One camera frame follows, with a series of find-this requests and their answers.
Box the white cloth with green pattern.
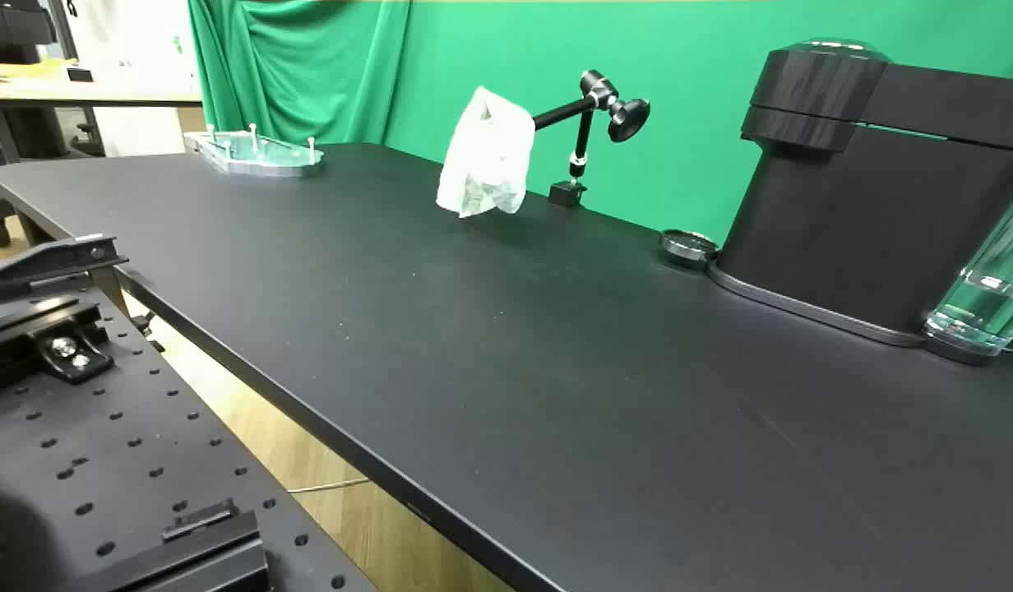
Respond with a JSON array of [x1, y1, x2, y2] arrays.
[[433, 83, 541, 222]]

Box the small black round cap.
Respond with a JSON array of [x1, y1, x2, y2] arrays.
[[661, 227, 720, 266]]

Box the green backdrop curtain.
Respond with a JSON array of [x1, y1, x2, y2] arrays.
[[184, 0, 1013, 249]]

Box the clear acrylic plate with standoffs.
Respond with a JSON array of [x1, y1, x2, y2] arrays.
[[184, 123, 328, 181]]

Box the black coffee machine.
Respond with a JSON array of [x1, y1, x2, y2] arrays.
[[706, 39, 1013, 351]]

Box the black perforated breadboard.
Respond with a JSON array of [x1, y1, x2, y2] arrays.
[[0, 292, 378, 592]]

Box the white cabinet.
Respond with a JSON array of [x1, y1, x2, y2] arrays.
[[61, 0, 207, 161]]

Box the clear glass jar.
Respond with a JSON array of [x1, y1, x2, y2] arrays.
[[920, 179, 1013, 361]]

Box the light wooden desk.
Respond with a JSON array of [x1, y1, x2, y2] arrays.
[[0, 56, 207, 111]]

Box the black equipment box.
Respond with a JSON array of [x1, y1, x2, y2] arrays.
[[0, 0, 61, 66]]

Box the black metal clamp mount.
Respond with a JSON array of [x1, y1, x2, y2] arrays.
[[0, 230, 132, 390]]

